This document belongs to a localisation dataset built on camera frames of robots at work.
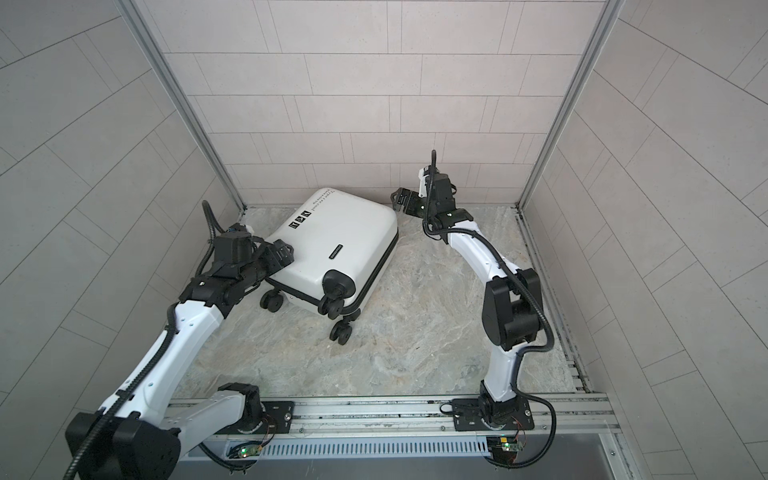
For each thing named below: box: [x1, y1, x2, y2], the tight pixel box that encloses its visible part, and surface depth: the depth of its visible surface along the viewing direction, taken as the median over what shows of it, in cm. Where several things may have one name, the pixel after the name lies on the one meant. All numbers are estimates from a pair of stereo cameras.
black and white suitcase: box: [260, 188, 399, 345], surface depth 82 cm
